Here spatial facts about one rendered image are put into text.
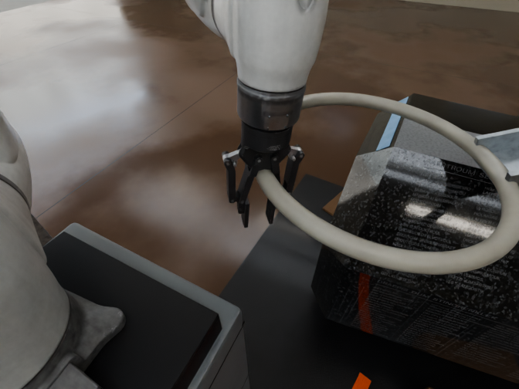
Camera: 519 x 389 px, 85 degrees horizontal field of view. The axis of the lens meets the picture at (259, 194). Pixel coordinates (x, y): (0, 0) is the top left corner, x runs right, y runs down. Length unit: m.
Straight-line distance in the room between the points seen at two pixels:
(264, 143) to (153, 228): 1.34
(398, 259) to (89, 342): 0.40
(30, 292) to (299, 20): 0.37
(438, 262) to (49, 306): 0.46
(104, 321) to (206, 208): 1.32
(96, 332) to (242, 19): 0.40
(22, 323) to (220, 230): 1.31
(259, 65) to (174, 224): 1.40
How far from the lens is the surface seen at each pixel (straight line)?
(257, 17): 0.33
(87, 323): 0.45
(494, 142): 0.75
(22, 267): 0.35
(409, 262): 0.43
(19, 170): 0.48
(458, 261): 0.46
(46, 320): 0.38
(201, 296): 0.51
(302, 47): 0.34
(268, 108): 0.37
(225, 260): 1.48
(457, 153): 0.86
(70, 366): 0.42
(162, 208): 1.77
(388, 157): 0.80
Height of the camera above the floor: 1.25
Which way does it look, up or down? 45 degrees down
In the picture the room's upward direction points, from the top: straight up
